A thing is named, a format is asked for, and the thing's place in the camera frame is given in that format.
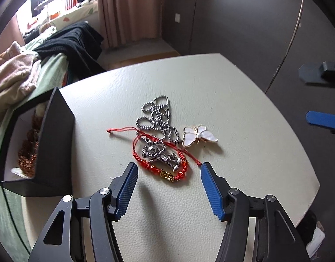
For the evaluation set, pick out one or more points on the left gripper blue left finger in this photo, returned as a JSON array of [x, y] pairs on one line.
[[62, 236]]

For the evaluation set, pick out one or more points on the white wall switch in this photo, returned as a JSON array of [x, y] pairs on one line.
[[177, 17]]

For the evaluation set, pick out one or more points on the beige pink crumpled quilt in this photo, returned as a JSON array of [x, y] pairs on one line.
[[19, 72]]

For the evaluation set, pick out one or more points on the black jewelry box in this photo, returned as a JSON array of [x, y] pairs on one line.
[[53, 175]]

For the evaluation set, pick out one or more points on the pink curtain right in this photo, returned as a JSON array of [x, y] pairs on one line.
[[126, 21]]

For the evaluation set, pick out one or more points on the floral pillow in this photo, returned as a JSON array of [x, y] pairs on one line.
[[87, 12]]

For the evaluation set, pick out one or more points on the white butterfly brooch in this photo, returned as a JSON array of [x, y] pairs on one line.
[[196, 134]]

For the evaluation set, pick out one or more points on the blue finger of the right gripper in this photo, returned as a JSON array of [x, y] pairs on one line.
[[313, 74], [322, 120]]

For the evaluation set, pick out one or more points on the green bed sheet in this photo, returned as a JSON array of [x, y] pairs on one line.
[[36, 127]]

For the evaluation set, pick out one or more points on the black knitted blanket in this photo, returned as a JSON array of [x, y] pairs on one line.
[[81, 44]]

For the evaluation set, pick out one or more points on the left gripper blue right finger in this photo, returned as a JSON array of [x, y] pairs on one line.
[[276, 238]]

